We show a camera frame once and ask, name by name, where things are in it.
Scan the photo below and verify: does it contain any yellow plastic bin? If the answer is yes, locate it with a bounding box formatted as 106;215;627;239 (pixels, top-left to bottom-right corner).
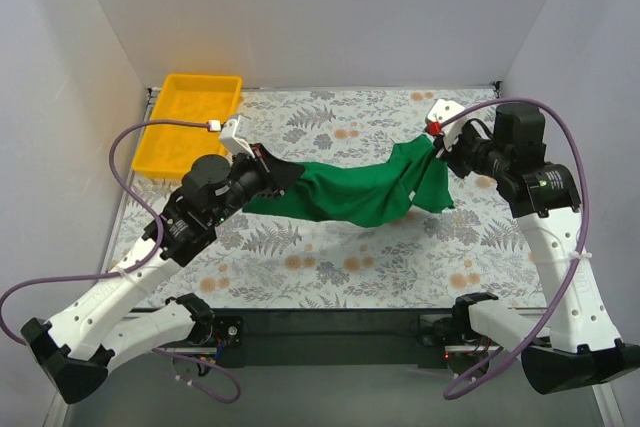
132;73;242;180

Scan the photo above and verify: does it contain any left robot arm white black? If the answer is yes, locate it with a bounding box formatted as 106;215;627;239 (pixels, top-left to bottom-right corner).
21;144;304;404

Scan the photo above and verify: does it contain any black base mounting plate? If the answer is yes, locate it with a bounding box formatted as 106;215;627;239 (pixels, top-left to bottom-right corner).
209;308;506;369

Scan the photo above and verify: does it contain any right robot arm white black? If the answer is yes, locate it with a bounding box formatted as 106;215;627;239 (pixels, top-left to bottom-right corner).
425;98;639;400

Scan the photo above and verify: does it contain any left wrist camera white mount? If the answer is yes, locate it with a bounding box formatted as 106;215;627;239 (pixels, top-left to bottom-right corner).
219;114;254;157

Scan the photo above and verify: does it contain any floral patterned table mat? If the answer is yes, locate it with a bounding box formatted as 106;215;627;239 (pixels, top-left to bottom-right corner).
142;88;545;308

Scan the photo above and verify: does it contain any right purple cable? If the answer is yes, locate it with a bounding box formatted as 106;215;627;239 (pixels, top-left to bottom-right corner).
433;98;591;401

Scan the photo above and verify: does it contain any green t-shirt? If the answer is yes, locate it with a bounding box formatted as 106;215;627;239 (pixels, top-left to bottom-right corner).
243;135;454;228

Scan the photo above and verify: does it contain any purple cable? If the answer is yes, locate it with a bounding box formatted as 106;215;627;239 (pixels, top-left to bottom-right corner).
433;98;591;401
0;119;241;403

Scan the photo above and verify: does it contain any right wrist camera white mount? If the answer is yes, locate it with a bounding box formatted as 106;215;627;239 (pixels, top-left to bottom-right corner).
425;99;467;151

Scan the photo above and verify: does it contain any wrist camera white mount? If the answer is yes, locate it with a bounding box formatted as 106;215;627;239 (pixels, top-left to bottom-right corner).
425;99;467;151
219;114;254;157

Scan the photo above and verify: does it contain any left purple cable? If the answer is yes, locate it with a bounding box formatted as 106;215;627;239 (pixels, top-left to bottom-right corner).
0;119;241;403

